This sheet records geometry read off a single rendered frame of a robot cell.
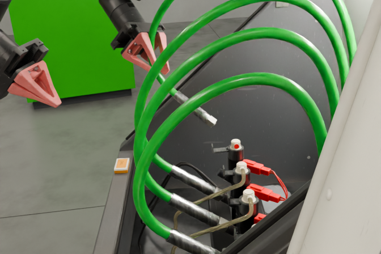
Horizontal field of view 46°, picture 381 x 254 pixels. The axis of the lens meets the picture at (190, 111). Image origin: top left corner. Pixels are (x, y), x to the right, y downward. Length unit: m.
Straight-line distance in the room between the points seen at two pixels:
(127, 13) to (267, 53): 0.35
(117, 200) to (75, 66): 3.17
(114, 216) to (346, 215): 0.62
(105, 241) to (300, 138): 0.56
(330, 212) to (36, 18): 3.71
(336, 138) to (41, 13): 3.67
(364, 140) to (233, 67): 0.75
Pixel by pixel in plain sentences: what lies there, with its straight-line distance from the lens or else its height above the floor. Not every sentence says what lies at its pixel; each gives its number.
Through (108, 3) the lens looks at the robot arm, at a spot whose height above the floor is 1.33.
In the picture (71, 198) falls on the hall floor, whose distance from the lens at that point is 2.81.
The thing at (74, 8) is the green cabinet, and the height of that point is 0.85.
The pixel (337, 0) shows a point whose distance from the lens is 0.76.
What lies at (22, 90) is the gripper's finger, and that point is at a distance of 0.77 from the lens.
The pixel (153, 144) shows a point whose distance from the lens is 0.51.
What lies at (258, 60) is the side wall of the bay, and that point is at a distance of 1.07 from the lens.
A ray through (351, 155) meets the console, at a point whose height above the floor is 1.31.
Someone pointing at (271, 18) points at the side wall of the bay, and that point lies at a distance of 1.05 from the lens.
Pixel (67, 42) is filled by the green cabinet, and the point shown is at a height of 0.57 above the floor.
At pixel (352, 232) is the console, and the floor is 1.27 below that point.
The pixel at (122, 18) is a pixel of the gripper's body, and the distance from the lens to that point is 0.90.
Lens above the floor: 1.47
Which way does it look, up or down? 23 degrees down
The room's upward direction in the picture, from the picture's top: 3 degrees counter-clockwise
